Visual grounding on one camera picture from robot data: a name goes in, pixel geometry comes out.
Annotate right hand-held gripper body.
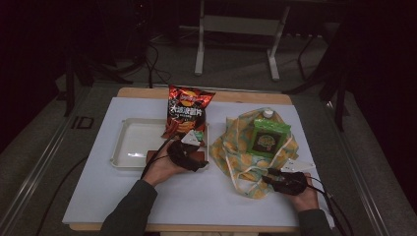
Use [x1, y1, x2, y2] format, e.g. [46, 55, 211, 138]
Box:
[273, 159, 316, 197]

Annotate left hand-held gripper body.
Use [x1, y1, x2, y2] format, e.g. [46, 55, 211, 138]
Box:
[166, 130, 205, 165]

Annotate orange-print fabric bag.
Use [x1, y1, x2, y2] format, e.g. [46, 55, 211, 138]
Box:
[209, 107, 300, 200]

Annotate green snack packet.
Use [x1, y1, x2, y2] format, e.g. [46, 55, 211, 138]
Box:
[246, 117, 292, 158]

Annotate red chip bag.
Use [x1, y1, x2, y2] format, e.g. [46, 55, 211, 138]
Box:
[161, 84, 216, 141]

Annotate white plastic tray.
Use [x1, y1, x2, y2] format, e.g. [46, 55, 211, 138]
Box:
[110, 117, 211, 172]

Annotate person's right hand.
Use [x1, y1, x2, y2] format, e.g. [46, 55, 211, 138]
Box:
[289, 173, 320, 213]

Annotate person's left hand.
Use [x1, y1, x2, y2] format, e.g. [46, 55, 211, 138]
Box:
[142, 153, 195, 188]

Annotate black stand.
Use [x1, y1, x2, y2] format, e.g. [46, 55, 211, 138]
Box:
[63, 55, 134, 117]
[283, 19, 349, 132]

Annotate left hand-held gripper cable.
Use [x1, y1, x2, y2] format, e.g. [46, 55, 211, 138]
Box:
[140, 137, 178, 180]

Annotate hand-held gripper cable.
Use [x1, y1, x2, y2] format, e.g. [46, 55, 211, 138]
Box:
[308, 176, 355, 236]
[140, 137, 178, 180]

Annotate right hand-held gripper cable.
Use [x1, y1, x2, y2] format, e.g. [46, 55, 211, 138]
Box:
[308, 176, 355, 236]

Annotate metal floor rail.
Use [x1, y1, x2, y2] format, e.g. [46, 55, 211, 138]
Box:
[324, 101, 391, 236]
[0, 88, 96, 236]

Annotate black floor cables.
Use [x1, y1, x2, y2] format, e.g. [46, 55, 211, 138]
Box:
[144, 42, 173, 89]

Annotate black floor cable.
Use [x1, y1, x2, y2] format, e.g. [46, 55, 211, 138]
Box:
[34, 156, 89, 236]

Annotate white metal stand frame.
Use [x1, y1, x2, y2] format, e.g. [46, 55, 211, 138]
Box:
[194, 0, 291, 82]

